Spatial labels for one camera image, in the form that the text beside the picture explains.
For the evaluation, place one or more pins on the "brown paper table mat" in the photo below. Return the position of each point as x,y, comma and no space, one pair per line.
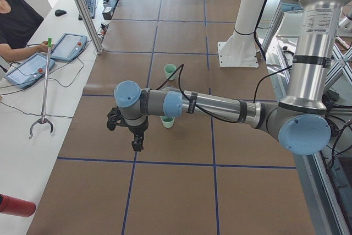
201,176

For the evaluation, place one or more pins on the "blue teach pendant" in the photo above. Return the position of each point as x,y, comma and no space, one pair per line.
68,47
28,72

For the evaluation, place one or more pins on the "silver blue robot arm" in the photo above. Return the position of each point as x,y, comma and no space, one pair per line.
296,119

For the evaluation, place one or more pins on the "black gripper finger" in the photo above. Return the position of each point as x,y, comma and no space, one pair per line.
137,143

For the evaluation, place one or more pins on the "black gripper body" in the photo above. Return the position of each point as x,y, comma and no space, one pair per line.
138,129

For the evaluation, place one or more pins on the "blue teach pendant near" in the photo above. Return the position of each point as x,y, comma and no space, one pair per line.
28,72

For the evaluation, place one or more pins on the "red cylinder bottle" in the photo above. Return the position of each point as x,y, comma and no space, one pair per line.
17,207

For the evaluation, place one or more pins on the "aluminium frame post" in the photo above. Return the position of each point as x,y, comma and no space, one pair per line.
84,12

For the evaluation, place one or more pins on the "blue teach pendant far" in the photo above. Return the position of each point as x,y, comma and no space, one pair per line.
68,47

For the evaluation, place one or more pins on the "person in black shirt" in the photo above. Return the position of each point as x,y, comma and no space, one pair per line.
19,21

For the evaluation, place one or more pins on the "metal reacher grabber tool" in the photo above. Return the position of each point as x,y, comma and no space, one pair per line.
43,119

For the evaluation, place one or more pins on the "black keyboard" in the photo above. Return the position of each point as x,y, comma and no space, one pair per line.
91,5

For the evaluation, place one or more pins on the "black computer mouse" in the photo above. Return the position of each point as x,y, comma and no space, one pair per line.
60,12

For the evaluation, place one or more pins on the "mint green cup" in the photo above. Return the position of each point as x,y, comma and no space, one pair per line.
169,69
167,122

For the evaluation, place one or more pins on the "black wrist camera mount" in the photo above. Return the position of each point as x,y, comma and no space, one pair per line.
115,118

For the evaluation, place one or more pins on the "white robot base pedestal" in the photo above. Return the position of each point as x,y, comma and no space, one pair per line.
240,50

